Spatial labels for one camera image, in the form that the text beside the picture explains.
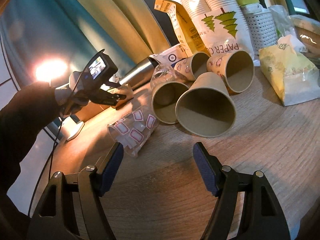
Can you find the patterned paper cup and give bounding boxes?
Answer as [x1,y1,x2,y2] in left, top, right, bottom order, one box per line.
[207,50,254,93]
[174,52,209,81]
[109,85,134,108]

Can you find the black sleeved left forearm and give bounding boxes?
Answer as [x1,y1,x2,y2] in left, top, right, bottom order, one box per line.
[1,82,60,239]

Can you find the clear plastic cup with stickers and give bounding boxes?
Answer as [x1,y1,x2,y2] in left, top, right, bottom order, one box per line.
[107,105,159,158]

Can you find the plain kraft cup left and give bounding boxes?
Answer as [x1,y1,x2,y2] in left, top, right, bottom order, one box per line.
[151,81,189,125]

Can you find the plain kraft cup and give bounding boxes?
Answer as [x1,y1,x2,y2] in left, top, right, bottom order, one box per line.
[175,72,236,138]
[151,81,189,125]

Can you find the plain kraft cup front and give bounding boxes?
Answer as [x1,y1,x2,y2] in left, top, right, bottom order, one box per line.
[175,72,236,138]

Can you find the paper cup pack with trees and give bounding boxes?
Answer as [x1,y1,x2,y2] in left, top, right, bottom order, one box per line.
[181,0,254,58]

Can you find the gloved left hand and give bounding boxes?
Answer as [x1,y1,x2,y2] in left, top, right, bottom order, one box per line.
[54,71,89,118]

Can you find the brown cardboard box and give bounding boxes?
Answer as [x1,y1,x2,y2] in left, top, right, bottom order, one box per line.
[75,102,109,122]

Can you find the stainless steel thermos bottle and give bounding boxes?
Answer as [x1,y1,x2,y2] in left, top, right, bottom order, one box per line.
[119,57,159,90]

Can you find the clear plastic bottle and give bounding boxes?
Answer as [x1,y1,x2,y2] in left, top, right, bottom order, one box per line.
[150,63,187,90]

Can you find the white desk lamp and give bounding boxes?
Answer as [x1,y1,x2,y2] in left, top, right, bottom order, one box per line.
[36,58,84,141]

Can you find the yellow curtain left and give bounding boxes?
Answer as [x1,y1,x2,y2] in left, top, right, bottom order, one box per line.
[77,0,171,63]

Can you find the teal curtain left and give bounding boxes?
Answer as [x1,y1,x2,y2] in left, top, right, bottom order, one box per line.
[1,0,135,87]

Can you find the small white printed carton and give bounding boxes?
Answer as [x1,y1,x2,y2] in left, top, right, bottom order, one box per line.
[149,44,188,67]

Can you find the yellow printed paper bag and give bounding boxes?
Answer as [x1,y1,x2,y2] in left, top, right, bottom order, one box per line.
[154,0,209,56]

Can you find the green yellow snack bags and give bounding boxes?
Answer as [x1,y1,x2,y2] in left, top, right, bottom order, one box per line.
[290,14,320,58]

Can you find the white perforated basket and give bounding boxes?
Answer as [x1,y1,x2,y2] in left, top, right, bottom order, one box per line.
[240,3,278,59]

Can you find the clear plastic bag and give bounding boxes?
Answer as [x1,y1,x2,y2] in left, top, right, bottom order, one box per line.
[268,5,297,38]

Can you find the black cable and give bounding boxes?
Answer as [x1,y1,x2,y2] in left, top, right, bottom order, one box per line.
[27,48,106,218]

